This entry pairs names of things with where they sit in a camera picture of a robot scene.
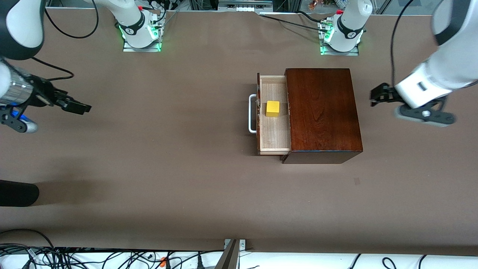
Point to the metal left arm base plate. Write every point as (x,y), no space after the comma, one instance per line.
(340,53)

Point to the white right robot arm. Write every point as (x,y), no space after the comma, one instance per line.
(130,18)

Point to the dark brown wooden cabinet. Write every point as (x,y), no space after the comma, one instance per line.
(321,112)

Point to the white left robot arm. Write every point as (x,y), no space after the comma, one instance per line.
(437,82)

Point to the yellow cube block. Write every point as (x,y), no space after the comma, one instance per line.
(272,108)

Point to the black fabric-covered cylinder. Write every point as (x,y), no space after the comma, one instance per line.
(16,193)

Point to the metal table bracket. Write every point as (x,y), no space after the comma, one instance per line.
(242,244)

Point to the grey metal post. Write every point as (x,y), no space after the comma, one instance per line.
(228,257)

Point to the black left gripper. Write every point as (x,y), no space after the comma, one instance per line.
(382,94)

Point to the grey power strip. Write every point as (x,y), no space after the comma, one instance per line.
(244,5)

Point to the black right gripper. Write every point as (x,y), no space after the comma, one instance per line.
(42,94)

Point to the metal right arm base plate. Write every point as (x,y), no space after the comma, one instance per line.
(142,49)

